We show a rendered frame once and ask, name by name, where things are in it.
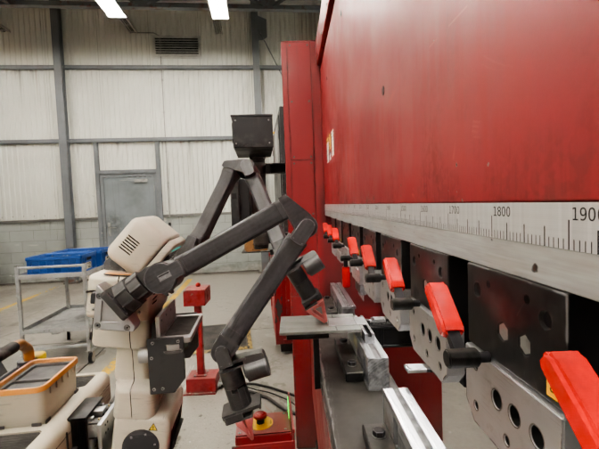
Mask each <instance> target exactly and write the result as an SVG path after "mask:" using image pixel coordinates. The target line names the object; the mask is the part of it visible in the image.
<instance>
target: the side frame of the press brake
mask: <svg viewBox="0 0 599 449"><path fill-rule="evenodd" d="M281 59H282V81H283V126H284V149H285V171H286V193H287V196H288V197H290V198H291V199H292V200H294V201H295V202H296V203H297V204H299V205H300V206H301V207H302V208H304V209H305V210H306V211H307V212H308V213H309V214H311V215H312V217H313V218H314V219H315V220H316V221H317V224H318V228H317V232H316V234H315V235H314V236H312V237H309V239H308V241H307V242H306V244H307V246H306V247H305V248H304V250H303V251H302V253H301V254H300V255H299V257H300V256H304V255H306V254H307V253H308V252H310V251H312V250H314V251H315V252H316V254H317V255H318V256H319V257H320V259H321V260H322V262H323V264H324V266H325V268H324V269H322V270H321V271H319V272H318V273H316V274H314V275H312V276H311V275H310V274H307V272H306V271H305V269H304V268H303V266H301V268H302V269H303V271H304V272H305V274H306V275H307V277H308V279H309V280H310V281H311V283H312V284H313V286H314V287H315V288H317V289H318V290H319V292H320V293H321V294H322V297H324V296H329V297H330V296H331V290H330V282H334V283H337V282H341V284H342V267H343V263H341V262H340V261H339V260H338V259H337V257H336V256H334V254H333V253H332V244H331V243H328V242H327V239H324V234H325V233H324V228H323V223H327V224H328V225H331V224H332V218H331V217H330V216H326V215H325V211H324V159H323V133H322V108H321V82H320V68H321V65H316V41H315V40H303V41H281ZM290 289H291V316H301V315H309V313H307V311H306V310H305V307H304V306H303V305H302V302H301V297H300V295H299V293H298V292H297V291H296V290H295V288H294V286H293V285H292V283H291V281H290ZM344 289H345V290H346V291H347V292H348V294H349V296H350V298H351V299H352V301H353V302H354V304H355V306H356V309H355V314H356V316H357V317H360V315H362V316H364V318H365V319H371V317H375V316H385V314H384V313H383V311H382V304H381V303H374V302H373V301H372V300H371V298H370V297H369V296H368V295H367V294H366V295H364V301H363V299H362V298H361V297H360V296H359V295H358V291H357V289H356V282H355V279H354V278H353V277H352V272H351V273H350V286H349V287H347V288H344ZM383 350H384V351H385V353H386V355H387V356H388V358H389V372H390V375H391V376H392V378H393V379H394V380H395V382H396V384H397V386H398V387H399V388H408V389H409V390H410V392H411V394H412V395H413V397H414V399H415V400H416V402H417V403H418V404H419V406H420V407H421V409H422V411H423V413H424V414H425V416H426V417H427V419H428V421H429V422H430V424H431V425H432V426H433V428H434V430H435V431H436V433H437V434H438V436H439V438H440V440H441V441H443V429H442V383H441V381H440V380H439V378H438V377H437V376H436V375H435V374H434V372H421V373H407V371H406V369H405V368H404V364H412V363H425V362H424V360H423V359H422V358H421V357H420V356H419V355H418V354H417V353H416V352H415V351H414V348H413V347H387V348H384V349H383ZM292 355H293V378H294V395H295V397H294V401H295V418H296V440H297V448H314V447H316V440H317V434H316V419H315V411H314V404H313V394H312V370H311V346H310V339H293V340H292Z"/></svg>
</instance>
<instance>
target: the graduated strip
mask: <svg viewBox="0 0 599 449"><path fill-rule="evenodd" d="M324 210H329V211H334V212H340V213H345V214H351V215H357V216H367V217H372V218H378V219H383V220H390V221H395V222H400V223H406V224H411V225H421V226H427V227H433V228H439V229H444V230H449V231H455V232H460V233H470V234H477V235H482V236H488V237H493V238H498V239H504V240H509V241H520V242H526V243H531V244H537V245H542V246H547V247H553V248H559V249H569V250H575V251H580V252H586V253H591V254H596V255H599V202H520V203H411V204H324Z"/></svg>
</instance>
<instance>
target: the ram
mask: <svg viewBox="0 0 599 449"><path fill-rule="evenodd" d="M320 82H321V108H322V133H323V159H324V204H411V203H520V202H599V0H335V1H334V6H333V10H332V17H331V22H330V26H329V30H328V35H327V38H326V43H325V48H324V55H323V59H322V64H321V68H320ZM332 129H333V146H334V156H333V157H332V134H331V132H332ZM329 135H331V149H330V143H329V162H328V163H327V138H328V141H329ZM330 153H331V160H330ZM325 215H326V216H330V217H333V218H336V219H339V220H341V221H344V222H348V223H351V224H353V225H358V226H361V227H364V228H367V229H370V230H373V231H376V232H378V233H384V234H387V235H389V236H392V237H395V238H398V239H401V240H404V241H409V242H412V243H414V244H417V245H421V246H424V247H426V248H429V249H434V250H437V251H440V252H443V253H446V254H448V255H451V256H454V257H460V258H462V259H465V260H468V261H471V262H474V263H477V264H480V265H484V266H487V267H490V268H494V269H497V270H499V271H502V272H505V273H510V274H513V275H516V276H519V277H521V278H524V279H527V280H531V281H534V282H538V283H541V284H544V285H547V286H550V287H553V288H556V289H558V290H563V291H567V292H569V293H572V294H575V295H578V296H581V297H584V298H589V299H592V300H594V301H597V302H599V255H596V254H591V253H586V252H580V251H575V250H569V249H559V248H553V247H547V246H542V245H537V244H531V243H526V242H520V241H509V240H504V239H498V238H493V237H488V236H482V235H477V234H470V233H460V232H455V231H449V230H444V229H439V228H433V227H427V226H421V225H416V224H406V223H400V222H395V221H390V220H383V219H378V218H372V217H367V216H357V215H351V214H345V213H340V212H334V211H329V210H325Z"/></svg>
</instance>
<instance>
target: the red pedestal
mask: <svg viewBox="0 0 599 449"><path fill-rule="evenodd" d="M183 297H184V306H194V312H197V314H202V309H201V306H206V304H207V303H208V302H209V301H210V285H209V284H203V285H201V284H200V283H199V282H197V283H196V284H195V285H190V286H188V287H187V288H186V289H185V290H183ZM198 334H199V346H198V347H197V349H196V356H197V370H191V372H190V374H189V375H188V377H187V379H186V390H185V392H184V396H203V395H215V394H216V393H217V390H218V388H217V383H218V381H219V379H220V376H219V372H218V371H219V369H207V370H205V361H204V344H203V326H202V320H201V323H200V325H199V327H198Z"/></svg>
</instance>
